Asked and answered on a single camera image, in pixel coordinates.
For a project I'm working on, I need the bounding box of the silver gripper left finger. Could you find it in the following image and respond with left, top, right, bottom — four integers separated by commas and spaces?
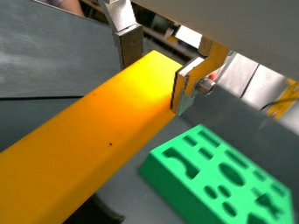
98, 0, 144, 68

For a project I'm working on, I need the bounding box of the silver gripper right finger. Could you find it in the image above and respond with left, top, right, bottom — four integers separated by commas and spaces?
171, 37, 230, 116

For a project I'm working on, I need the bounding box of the yellow rectangular block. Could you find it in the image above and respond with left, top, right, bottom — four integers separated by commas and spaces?
0, 52, 180, 224

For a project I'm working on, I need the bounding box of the green foam shape board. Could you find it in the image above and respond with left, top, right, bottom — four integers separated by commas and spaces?
139, 125, 295, 224

